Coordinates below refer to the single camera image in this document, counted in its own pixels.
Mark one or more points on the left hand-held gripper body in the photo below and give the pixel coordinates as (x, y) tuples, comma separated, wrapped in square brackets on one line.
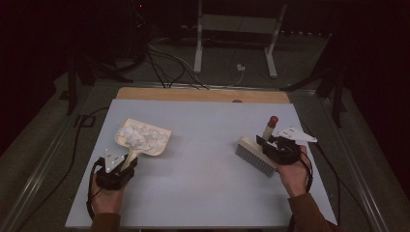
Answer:
[(111, 177)]

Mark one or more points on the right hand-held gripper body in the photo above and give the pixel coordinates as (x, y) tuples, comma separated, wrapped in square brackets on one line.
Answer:
[(283, 151)]

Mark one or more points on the person's left hand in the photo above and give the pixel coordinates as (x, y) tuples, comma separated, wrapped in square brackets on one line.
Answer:
[(108, 201)]

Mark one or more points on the white table board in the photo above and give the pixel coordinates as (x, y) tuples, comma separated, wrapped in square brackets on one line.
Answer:
[(199, 193)]

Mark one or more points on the cream plastic dustpan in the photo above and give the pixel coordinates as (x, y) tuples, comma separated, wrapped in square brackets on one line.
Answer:
[(161, 146)]

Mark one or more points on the white metal stand frame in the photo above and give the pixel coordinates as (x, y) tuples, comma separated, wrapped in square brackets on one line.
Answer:
[(237, 24)]

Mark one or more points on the black stand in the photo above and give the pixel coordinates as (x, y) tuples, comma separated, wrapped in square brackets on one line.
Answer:
[(336, 96), (72, 90)]

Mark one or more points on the pile of white paper scraps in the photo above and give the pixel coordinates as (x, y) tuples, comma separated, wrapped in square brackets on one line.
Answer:
[(140, 137)]

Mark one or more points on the cream brush with red tip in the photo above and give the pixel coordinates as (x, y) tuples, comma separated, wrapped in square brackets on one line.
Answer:
[(254, 156)]

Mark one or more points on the person's right hand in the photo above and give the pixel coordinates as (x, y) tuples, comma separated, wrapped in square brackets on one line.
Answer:
[(295, 179)]

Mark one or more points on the metal floor rail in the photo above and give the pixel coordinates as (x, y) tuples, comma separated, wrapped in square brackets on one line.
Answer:
[(38, 170), (357, 170)]

